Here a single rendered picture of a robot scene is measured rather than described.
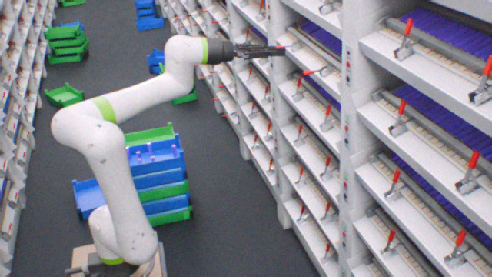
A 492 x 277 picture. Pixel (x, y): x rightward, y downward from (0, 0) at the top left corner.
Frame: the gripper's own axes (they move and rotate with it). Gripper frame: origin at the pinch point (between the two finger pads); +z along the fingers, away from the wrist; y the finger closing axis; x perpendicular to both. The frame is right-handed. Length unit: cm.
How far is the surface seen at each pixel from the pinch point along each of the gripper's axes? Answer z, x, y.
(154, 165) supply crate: -37, -71, -44
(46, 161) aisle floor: -94, -116, -138
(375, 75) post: 10, 10, 52
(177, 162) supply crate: -27, -69, -44
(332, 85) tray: 7.0, 0.0, 34.4
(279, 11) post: 6.9, 10.2, -18.0
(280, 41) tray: 6.9, -0.2, -12.7
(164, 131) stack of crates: -26, -77, -94
